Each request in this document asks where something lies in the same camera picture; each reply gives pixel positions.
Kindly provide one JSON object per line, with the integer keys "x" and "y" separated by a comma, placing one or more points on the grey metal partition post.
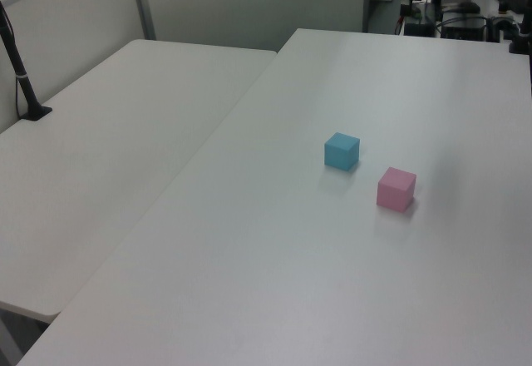
{"x": 143, "y": 2}

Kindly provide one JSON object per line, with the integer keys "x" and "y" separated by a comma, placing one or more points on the black camera stand pole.
{"x": 20, "y": 75}

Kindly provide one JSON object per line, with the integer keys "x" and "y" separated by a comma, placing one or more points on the black electronics box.
{"x": 464, "y": 28}

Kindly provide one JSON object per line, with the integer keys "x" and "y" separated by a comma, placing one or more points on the small black base block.
{"x": 419, "y": 29}

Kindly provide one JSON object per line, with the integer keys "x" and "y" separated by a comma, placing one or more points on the blue cube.
{"x": 340, "y": 153}

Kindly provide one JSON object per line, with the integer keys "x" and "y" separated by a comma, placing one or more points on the black table clamp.
{"x": 520, "y": 35}

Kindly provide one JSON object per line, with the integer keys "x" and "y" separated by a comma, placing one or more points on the black computer mouse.
{"x": 468, "y": 7}

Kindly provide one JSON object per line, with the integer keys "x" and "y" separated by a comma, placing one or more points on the pink cube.
{"x": 394, "y": 191}

